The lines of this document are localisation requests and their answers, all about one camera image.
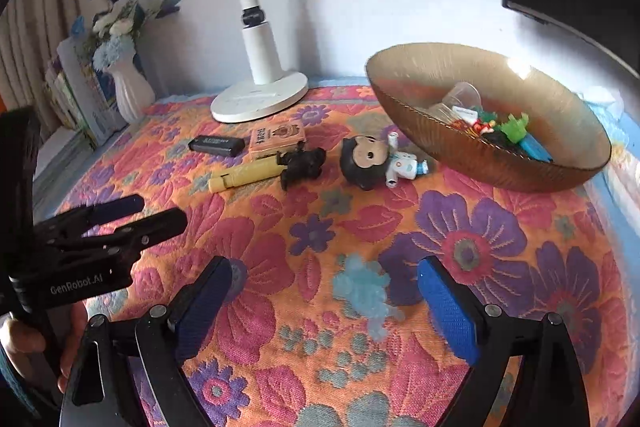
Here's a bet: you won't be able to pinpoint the black USB stick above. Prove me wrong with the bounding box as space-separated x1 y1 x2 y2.
188 135 245 157

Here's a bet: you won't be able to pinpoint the yellow lighter tube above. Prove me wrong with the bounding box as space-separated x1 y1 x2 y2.
208 156 285 193

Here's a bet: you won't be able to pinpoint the orange card box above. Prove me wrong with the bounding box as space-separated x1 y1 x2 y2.
248 120 306 159

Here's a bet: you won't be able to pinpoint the black animal figurine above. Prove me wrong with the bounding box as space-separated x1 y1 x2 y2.
277 141 326 191

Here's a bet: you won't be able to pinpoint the blue rectangular box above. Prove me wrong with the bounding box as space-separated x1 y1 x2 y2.
518 134 553 162

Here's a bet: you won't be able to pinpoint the green translucent toy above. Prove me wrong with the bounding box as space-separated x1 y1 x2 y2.
498 113 529 144

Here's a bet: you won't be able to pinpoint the red cartoon figurine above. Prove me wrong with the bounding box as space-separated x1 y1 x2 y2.
470 119 497 138

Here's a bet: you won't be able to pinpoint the clear plastic cup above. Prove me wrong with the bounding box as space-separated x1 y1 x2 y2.
426 82 482 124

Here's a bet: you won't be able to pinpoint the green teal jelly toy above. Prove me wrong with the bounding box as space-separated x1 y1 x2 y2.
332 254 404 341

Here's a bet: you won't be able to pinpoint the black device with yellow label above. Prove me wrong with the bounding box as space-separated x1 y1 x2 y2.
482 129 521 154

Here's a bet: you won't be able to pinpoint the white charger plug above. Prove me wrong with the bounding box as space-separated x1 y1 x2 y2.
451 106 478 126

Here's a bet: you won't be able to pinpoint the person's left hand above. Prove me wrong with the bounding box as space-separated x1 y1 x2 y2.
1 303 88 393

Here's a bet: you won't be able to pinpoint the white flat box stack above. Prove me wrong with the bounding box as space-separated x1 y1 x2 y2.
32 127 94 193

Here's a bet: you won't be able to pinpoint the upright book stack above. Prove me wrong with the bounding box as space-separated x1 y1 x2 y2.
44 37 127 148

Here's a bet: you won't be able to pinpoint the white ribbed vase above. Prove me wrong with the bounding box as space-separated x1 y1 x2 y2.
108 57 155 124

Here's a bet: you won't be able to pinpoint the blue white artificial flowers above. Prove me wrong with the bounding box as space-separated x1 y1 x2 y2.
70 0 182 72

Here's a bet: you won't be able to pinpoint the floral quilted table mat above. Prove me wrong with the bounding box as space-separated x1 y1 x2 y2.
64 87 630 426

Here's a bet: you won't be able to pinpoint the white desk lamp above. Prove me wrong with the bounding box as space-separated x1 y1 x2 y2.
210 0 308 124

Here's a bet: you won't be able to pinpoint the white oval dish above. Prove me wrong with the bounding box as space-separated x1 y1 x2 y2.
610 144 640 205

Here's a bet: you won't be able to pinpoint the beige curtain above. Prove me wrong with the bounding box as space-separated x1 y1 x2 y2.
1 0 80 141

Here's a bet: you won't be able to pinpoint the monkey astronaut figurine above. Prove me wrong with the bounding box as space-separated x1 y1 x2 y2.
340 132 430 191

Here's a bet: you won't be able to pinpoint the blue tissue pack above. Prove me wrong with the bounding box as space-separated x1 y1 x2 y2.
578 86 625 120

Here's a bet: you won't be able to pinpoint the brown glass bowl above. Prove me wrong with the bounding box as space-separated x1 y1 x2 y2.
366 43 612 193

